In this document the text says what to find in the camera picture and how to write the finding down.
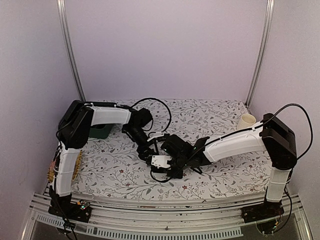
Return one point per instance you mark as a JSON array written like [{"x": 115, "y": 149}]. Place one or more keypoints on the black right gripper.
[{"x": 178, "y": 175}]

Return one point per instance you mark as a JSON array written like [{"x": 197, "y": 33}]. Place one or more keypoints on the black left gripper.
[{"x": 143, "y": 154}]

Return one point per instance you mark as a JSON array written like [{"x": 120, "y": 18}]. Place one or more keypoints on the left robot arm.
[{"x": 74, "y": 130}]

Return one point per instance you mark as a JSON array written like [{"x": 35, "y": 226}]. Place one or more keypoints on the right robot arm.
[{"x": 270, "y": 135}]

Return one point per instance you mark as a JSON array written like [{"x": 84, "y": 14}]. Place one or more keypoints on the floral patterned table mat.
[{"x": 111, "y": 167}]

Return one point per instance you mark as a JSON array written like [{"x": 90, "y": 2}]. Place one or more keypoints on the dark green divided tray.
[{"x": 100, "y": 131}]

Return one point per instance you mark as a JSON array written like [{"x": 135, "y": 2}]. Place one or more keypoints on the cream plastic cup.
[{"x": 246, "y": 121}]

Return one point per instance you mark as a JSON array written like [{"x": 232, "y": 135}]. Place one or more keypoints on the red patterned bowl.
[{"x": 52, "y": 165}]

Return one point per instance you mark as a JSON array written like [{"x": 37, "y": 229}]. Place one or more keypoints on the woven bamboo mat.
[{"x": 67, "y": 165}]

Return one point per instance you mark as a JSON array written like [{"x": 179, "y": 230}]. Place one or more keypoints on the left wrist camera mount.
[{"x": 157, "y": 136}]

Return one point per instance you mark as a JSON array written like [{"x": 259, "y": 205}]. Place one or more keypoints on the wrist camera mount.
[
  {"x": 161, "y": 161},
  {"x": 157, "y": 136}
]

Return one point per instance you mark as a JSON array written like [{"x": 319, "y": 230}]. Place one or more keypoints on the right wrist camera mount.
[{"x": 161, "y": 161}]

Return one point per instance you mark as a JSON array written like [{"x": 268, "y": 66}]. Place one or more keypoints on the front aluminium rail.
[{"x": 201, "y": 219}]

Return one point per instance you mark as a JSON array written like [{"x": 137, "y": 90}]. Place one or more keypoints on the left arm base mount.
[{"x": 71, "y": 211}]

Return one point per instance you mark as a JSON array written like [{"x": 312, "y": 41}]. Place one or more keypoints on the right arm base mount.
[{"x": 261, "y": 211}]

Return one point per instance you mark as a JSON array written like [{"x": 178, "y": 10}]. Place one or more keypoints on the left aluminium frame post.
[{"x": 62, "y": 13}]

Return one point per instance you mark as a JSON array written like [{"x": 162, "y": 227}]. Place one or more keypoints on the aluminium frame post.
[
  {"x": 62, "y": 13},
  {"x": 261, "y": 52}
]

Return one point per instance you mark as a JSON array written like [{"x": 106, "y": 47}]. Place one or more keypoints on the right aluminium frame post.
[{"x": 261, "y": 52}]

